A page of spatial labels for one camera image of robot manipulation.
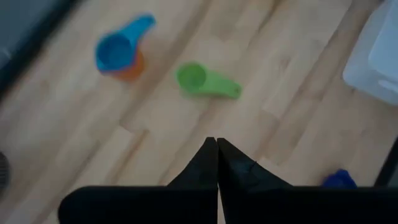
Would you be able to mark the dark blue measuring cup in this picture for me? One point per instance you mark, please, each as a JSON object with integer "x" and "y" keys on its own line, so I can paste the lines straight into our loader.
{"x": 339, "y": 180}

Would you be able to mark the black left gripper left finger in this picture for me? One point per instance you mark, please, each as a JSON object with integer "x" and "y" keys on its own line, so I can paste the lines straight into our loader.
{"x": 202, "y": 174}

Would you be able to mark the white plastic basket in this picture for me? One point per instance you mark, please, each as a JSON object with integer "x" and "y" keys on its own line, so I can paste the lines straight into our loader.
{"x": 373, "y": 68}

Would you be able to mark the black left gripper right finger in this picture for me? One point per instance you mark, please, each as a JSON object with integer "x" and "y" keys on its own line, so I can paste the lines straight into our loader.
{"x": 239, "y": 174}

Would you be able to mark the green measuring cup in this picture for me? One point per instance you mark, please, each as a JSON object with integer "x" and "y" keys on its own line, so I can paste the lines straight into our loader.
{"x": 191, "y": 77}

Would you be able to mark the orange measuring cup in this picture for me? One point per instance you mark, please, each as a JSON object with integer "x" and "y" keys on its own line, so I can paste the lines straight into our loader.
{"x": 133, "y": 73}

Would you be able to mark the large blue measuring cup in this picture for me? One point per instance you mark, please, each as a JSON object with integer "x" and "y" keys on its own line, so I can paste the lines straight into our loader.
{"x": 116, "y": 51}

